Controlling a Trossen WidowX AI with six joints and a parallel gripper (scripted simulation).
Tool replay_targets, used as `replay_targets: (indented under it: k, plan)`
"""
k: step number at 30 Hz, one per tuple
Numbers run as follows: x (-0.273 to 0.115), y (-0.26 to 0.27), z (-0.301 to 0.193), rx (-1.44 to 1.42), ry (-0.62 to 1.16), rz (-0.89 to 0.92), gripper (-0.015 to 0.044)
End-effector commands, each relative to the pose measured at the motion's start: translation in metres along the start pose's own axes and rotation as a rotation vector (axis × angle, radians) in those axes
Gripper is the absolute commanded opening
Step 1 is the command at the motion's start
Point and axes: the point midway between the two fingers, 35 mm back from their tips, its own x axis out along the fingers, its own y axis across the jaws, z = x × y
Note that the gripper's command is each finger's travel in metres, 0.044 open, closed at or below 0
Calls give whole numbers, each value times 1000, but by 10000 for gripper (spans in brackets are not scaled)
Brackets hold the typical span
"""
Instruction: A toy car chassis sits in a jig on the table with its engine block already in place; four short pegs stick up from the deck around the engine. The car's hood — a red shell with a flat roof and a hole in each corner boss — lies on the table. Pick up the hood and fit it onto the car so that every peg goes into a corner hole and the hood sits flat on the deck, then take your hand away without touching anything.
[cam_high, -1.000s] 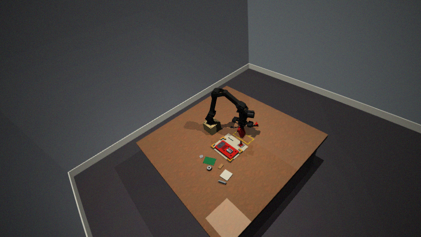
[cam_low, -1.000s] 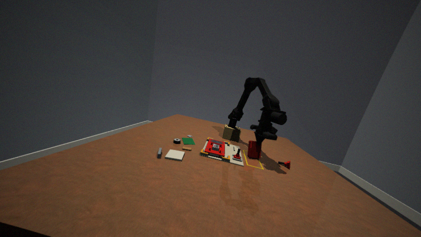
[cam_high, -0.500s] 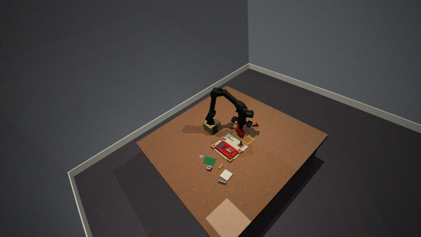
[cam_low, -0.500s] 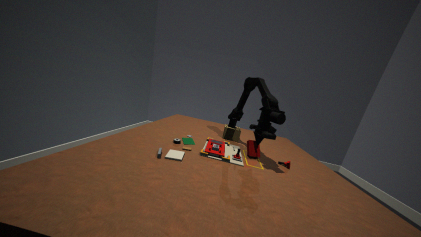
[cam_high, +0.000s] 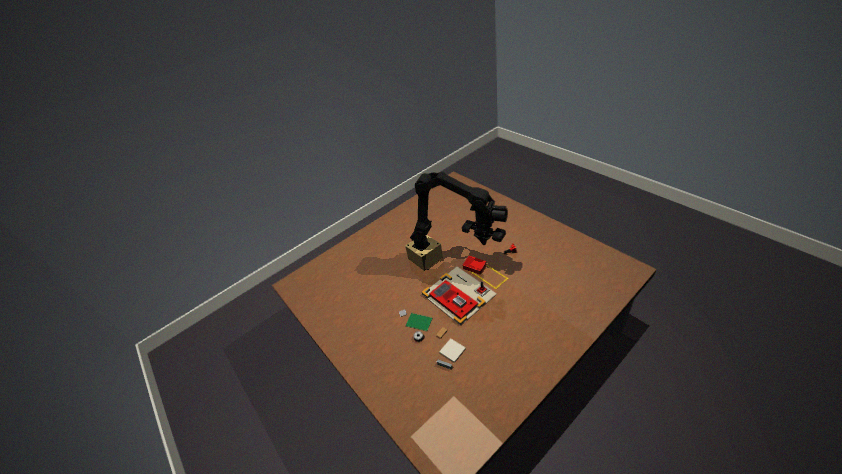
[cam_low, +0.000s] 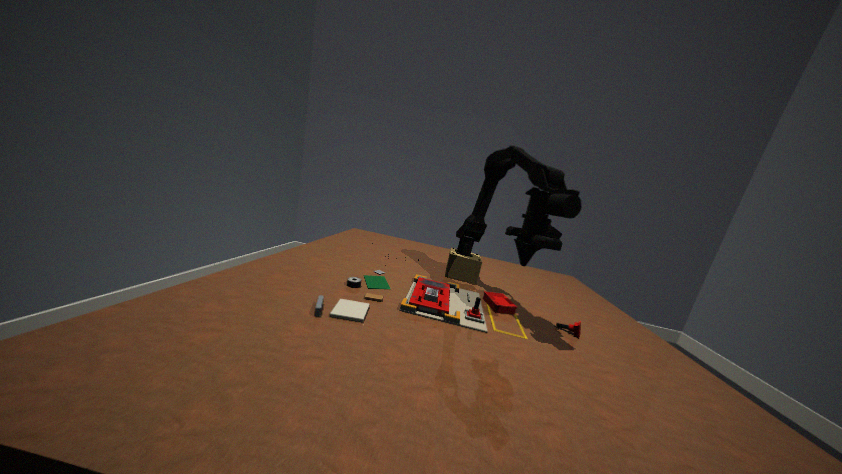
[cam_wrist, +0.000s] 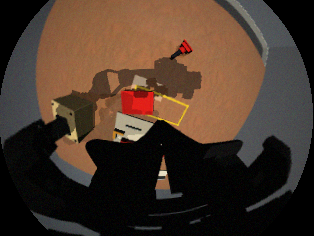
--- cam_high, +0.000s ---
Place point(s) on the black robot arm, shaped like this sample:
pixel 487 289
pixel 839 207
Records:
pixel 478 197

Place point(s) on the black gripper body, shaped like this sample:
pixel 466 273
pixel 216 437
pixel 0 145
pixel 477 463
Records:
pixel 484 227

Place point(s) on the green flat mat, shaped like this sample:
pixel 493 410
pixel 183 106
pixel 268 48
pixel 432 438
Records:
pixel 419 322

